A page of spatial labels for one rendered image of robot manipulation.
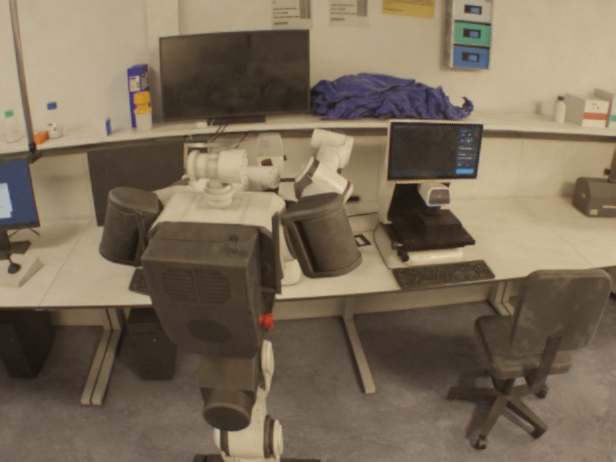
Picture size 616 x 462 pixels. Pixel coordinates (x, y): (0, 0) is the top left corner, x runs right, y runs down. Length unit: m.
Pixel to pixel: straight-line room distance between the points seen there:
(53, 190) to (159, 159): 0.94
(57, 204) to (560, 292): 2.52
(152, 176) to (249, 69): 0.68
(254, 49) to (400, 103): 0.74
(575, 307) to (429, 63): 1.54
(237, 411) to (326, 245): 0.42
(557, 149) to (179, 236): 2.57
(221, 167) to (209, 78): 1.40
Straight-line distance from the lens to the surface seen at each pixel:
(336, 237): 0.92
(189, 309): 0.90
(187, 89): 2.30
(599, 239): 2.74
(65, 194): 2.76
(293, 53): 2.29
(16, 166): 2.35
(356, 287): 1.91
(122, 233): 1.03
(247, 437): 1.42
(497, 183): 2.93
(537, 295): 1.79
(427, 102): 2.40
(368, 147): 2.56
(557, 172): 3.16
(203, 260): 0.82
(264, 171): 1.41
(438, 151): 2.11
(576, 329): 1.98
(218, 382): 1.10
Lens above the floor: 1.78
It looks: 26 degrees down
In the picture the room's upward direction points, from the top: straight up
